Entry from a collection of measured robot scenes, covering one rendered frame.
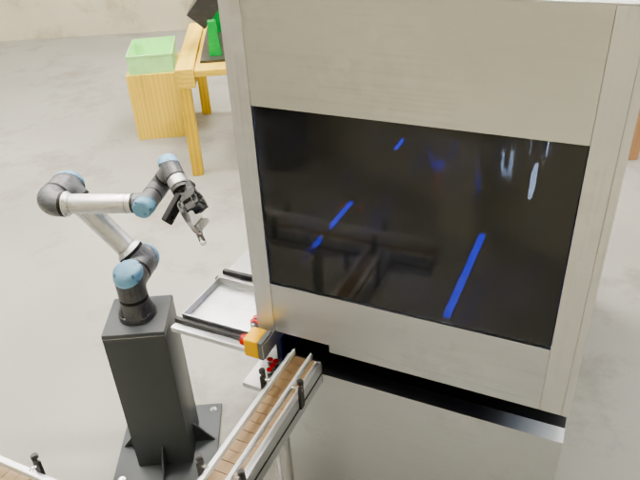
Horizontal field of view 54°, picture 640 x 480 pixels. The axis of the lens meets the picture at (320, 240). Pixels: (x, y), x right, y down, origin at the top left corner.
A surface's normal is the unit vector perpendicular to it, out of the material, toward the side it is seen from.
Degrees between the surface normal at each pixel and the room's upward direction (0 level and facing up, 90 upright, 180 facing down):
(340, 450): 90
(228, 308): 0
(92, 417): 0
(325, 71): 90
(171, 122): 90
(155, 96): 90
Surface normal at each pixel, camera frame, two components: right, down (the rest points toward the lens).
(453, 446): -0.41, 0.50
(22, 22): 0.06, 0.52
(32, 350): -0.04, -0.85
